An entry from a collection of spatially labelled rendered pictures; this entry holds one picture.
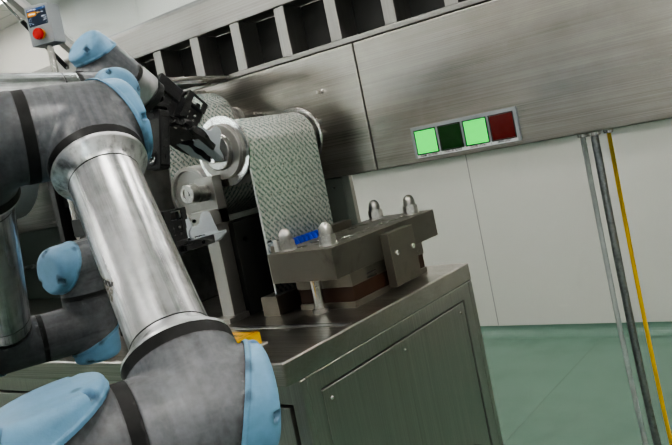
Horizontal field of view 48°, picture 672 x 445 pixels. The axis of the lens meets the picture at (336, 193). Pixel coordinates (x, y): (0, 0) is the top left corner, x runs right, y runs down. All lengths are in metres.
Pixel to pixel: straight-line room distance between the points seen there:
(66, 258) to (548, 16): 0.98
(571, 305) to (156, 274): 3.53
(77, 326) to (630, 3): 1.10
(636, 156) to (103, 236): 3.32
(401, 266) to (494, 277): 2.77
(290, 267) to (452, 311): 0.39
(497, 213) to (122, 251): 3.51
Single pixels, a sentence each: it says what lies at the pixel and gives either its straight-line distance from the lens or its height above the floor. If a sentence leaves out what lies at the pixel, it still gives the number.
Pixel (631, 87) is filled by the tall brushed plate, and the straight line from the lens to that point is 1.51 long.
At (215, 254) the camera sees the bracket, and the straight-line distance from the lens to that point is 1.59.
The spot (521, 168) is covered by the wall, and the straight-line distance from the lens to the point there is 4.12.
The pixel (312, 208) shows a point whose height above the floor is 1.09.
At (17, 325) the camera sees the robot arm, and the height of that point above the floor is 1.05.
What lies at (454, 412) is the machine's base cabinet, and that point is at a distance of 1.65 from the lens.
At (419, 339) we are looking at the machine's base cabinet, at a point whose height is 0.81.
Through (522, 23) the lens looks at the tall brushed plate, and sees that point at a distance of 1.57.
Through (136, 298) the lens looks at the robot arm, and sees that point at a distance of 0.79.
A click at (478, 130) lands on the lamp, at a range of 1.61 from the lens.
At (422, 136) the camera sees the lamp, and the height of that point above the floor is 1.20.
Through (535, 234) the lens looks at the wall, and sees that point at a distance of 4.16.
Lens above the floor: 1.21
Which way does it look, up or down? 3 degrees down
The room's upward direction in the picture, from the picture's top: 12 degrees counter-clockwise
